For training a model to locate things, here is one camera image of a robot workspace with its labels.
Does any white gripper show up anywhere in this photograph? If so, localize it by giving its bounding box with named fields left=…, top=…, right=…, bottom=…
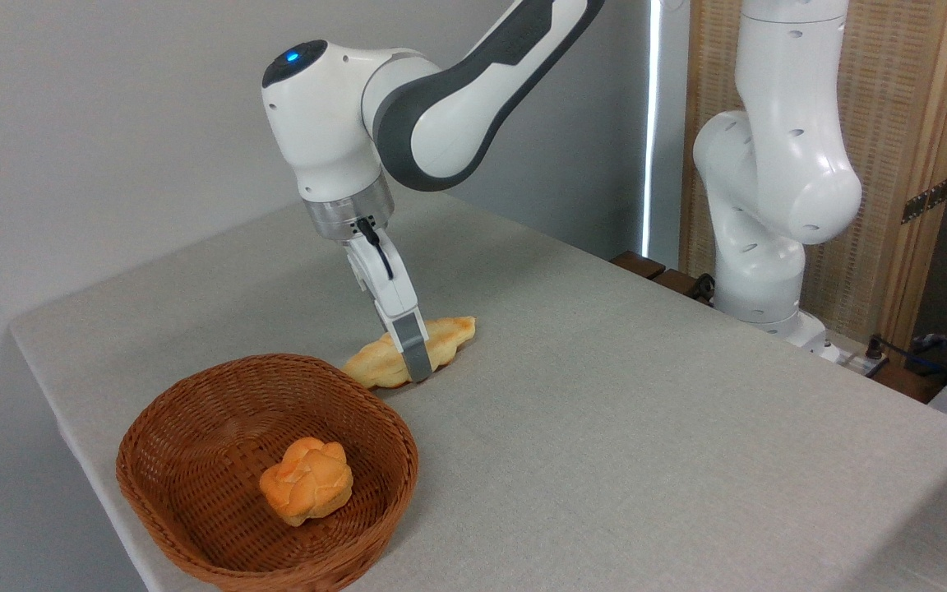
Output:
left=344, top=229, right=435, bottom=385

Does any long golden bread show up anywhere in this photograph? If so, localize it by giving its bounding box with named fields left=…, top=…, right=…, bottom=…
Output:
left=342, top=316, right=477, bottom=390

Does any round golden bread roll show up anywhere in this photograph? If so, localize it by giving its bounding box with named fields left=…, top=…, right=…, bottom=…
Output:
left=259, top=437, right=354, bottom=527

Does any brown wicker basket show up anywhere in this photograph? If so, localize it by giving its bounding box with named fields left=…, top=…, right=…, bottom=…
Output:
left=116, top=354, right=420, bottom=592

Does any dark brown wooden block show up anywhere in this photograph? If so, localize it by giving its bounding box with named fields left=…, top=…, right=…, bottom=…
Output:
left=872, top=362, right=945, bottom=405
left=610, top=251, right=668, bottom=281
left=653, top=269, right=714, bottom=307

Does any dark metal screen hinge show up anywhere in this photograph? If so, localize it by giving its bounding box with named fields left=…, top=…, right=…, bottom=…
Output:
left=901, top=177, right=947, bottom=224

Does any wooden rattan folding screen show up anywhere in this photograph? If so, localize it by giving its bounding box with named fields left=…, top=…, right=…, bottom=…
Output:
left=678, top=0, right=947, bottom=356

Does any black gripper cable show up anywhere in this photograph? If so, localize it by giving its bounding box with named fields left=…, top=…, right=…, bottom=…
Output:
left=355, top=215, right=397, bottom=281

